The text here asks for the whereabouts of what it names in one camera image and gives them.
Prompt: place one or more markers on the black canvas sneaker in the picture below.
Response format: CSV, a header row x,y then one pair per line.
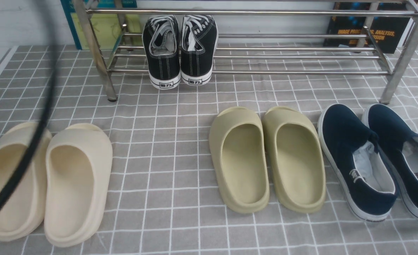
x,y
160,39
199,39

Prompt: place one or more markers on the navy slip-on shoe left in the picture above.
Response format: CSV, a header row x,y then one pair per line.
x,y
352,150

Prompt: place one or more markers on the navy slip-on shoe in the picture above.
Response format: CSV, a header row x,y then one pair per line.
x,y
398,143
352,150

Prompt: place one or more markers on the silver metal shoe rack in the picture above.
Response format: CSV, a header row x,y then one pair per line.
x,y
128,53

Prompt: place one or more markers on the navy slip-on shoe right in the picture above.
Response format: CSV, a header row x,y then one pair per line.
x,y
398,143

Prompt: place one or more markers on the olive green slipper left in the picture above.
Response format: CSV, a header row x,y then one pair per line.
x,y
236,142

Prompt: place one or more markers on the olive green slipper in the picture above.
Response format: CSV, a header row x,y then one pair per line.
x,y
236,142
296,159

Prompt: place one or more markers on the olive green slipper right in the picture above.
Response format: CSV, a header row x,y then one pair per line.
x,y
296,159

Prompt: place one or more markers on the grey checkered tablecloth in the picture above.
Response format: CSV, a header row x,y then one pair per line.
x,y
163,195

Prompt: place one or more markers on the blue yellow book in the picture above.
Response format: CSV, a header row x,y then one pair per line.
x,y
106,27

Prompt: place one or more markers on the black orange-lettered book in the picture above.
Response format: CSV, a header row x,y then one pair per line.
x,y
387,31

